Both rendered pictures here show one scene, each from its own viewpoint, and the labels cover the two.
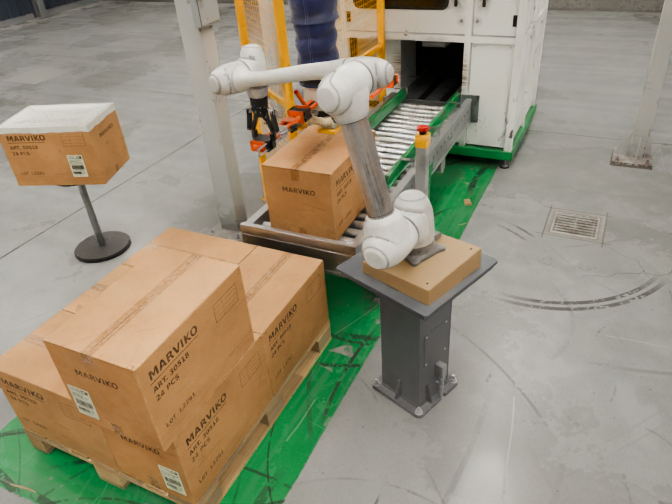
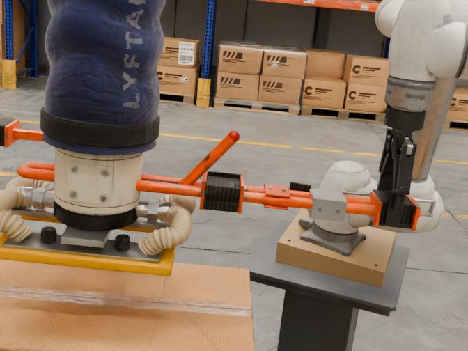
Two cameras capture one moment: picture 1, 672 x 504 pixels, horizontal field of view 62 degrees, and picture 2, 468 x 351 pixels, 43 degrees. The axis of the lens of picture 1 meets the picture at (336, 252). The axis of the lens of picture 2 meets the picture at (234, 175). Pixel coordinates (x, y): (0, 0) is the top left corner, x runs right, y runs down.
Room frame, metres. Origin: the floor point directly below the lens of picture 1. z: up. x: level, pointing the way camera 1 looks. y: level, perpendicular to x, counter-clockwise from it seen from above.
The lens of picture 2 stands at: (3.21, 1.12, 1.60)
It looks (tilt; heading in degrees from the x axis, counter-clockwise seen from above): 17 degrees down; 241
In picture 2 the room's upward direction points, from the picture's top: 6 degrees clockwise
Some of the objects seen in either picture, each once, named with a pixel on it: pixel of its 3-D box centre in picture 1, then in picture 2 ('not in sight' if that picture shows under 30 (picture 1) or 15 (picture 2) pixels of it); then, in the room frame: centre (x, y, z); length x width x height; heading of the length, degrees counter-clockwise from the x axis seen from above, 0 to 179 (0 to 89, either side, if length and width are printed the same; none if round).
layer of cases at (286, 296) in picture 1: (180, 339); not in sight; (2.07, 0.79, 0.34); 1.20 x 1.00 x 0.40; 152
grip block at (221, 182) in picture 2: (299, 113); (222, 191); (2.68, 0.12, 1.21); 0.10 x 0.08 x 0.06; 63
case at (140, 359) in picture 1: (161, 340); not in sight; (1.62, 0.69, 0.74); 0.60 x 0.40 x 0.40; 153
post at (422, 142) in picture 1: (421, 215); not in sight; (2.81, -0.51, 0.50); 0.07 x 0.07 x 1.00; 62
